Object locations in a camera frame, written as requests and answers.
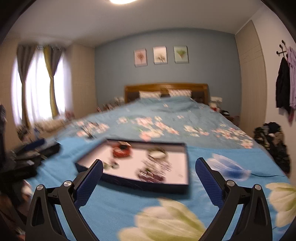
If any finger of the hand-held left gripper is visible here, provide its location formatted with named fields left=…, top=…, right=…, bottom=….
left=17, top=138, right=45, bottom=153
left=39, top=143, right=62, bottom=160

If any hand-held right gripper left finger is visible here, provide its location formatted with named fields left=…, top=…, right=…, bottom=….
left=25, top=159, right=104, bottom=241

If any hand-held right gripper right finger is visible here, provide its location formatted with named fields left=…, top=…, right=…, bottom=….
left=195, top=158, right=271, bottom=241

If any dark blue cardboard box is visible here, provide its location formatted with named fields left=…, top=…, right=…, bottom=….
left=75, top=138, right=190, bottom=194

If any orange smartwatch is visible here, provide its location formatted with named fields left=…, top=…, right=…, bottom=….
left=112, top=142, right=132, bottom=158

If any clear crystal bead bracelet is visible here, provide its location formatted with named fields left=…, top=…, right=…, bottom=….
left=141, top=159, right=174, bottom=173

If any gold bracelet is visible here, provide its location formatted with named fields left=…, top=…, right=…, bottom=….
left=147, top=148, right=167, bottom=160

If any purple bead bracelet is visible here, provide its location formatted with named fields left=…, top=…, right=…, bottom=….
left=137, top=169, right=164, bottom=182

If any cream blanket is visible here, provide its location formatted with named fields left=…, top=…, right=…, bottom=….
left=35, top=119, right=67, bottom=131

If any blue flower print blanket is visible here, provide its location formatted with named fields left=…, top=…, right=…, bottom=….
left=23, top=137, right=296, bottom=241

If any white sheer curtain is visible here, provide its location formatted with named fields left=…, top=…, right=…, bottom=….
left=11, top=50, right=67, bottom=127

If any yellow green curtain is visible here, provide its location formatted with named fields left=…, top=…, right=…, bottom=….
left=44, top=46, right=58, bottom=119

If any pile of dark clothes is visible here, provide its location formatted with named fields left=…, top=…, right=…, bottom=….
left=253, top=122, right=290, bottom=174

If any wide grey curtain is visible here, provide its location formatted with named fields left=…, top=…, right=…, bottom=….
left=17, top=44, right=35, bottom=127

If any group of nightstand toiletries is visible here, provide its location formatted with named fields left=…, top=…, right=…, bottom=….
left=103, top=97, right=125, bottom=109

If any blue floral duvet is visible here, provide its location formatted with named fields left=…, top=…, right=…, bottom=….
left=55, top=96, right=257, bottom=150

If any narrow grey curtain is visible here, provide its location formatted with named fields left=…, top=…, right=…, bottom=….
left=50, top=46, right=64, bottom=77

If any patterned pillow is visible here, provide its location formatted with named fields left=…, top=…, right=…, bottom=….
left=139, top=91, right=162, bottom=99
left=169, top=89, right=192, bottom=98

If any wooden bed headboard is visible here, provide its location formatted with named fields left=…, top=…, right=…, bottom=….
left=124, top=83, right=209, bottom=105

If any black jacket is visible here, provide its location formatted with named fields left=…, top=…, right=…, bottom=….
left=276, top=57, right=291, bottom=109

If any pink framed flower picture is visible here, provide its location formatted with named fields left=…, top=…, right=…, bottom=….
left=134, top=49, right=148, bottom=67

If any green framed leaf picture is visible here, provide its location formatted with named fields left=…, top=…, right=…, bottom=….
left=173, top=46, right=189, bottom=64

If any purple jacket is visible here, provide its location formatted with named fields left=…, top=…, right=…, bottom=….
left=285, top=46, right=296, bottom=112

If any white framed flower picture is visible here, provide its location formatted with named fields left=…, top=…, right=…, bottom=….
left=153, top=46, right=167, bottom=65

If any black cable bundle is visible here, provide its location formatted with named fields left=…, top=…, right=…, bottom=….
left=77, top=123, right=102, bottom=139

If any black wall coat rack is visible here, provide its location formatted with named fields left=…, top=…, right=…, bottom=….
left=276, top=40, right=288, bottom=56

